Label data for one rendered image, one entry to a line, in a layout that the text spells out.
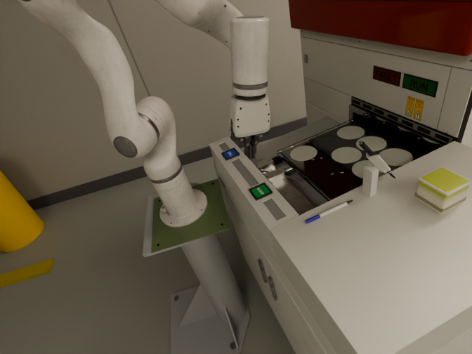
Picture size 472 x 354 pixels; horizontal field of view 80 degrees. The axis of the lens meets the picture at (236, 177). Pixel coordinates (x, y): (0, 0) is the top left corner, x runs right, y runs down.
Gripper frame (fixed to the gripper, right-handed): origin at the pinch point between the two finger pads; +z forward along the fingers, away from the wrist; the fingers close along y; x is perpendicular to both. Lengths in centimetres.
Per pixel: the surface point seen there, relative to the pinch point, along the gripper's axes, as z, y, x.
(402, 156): 11, -52, 6
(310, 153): 15.5, -31.2, -15.2
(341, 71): -7, -58, -37
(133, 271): 125, 53, -85
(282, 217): 15.5, -4.1, 12.4
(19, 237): 132, 142, -166
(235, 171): 15.7, -1.1, -15.3
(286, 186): 20.6, -16.4, -6.1
